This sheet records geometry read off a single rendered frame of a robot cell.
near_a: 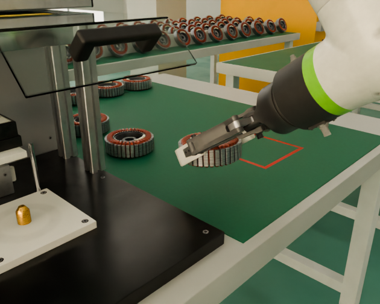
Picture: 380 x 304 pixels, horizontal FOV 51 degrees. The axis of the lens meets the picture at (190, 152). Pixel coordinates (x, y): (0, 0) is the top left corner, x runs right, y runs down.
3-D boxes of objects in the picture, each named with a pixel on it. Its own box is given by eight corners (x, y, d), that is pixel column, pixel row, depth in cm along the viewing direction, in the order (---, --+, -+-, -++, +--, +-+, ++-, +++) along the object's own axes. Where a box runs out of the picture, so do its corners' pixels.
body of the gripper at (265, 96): (286, 131, 51) (241, 152, 59) (323, 119, 56) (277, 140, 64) (263, 79, 52) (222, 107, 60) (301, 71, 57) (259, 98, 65)
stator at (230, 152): (254, 157, 71) (254, 137, 69) (208, 174, 64) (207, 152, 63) (212, 145, 79) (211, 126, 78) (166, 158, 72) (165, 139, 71)
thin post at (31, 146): (46, 196, 68) (37, 142, 64) (37, 200, 67) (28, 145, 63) (41, 193, 69) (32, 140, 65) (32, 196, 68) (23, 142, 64)
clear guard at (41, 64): (197, 64, 54) (197, 18, 51) (26, 99, 38) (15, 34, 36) (69, 42, 75) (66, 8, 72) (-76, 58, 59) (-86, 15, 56)
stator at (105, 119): (88, 141, 97) (86, 126, 96) (57, 133, 103) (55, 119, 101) (119, 128, 106) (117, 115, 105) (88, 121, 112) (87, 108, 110)
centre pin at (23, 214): (34, 221, 59) (31, 205, 58) (21, 227, 57) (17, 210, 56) (28, 216, 60) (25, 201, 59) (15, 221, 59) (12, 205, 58)
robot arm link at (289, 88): (330, 40, 53) (288, 45, 48) (367, 119, 52) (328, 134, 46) (297, 61, 58) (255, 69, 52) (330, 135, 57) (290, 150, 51)
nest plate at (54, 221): (97, 227, 59) (96, 220, 59) (-5, 277, 49) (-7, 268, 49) (47, 193, 69) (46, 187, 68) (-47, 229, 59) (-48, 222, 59)
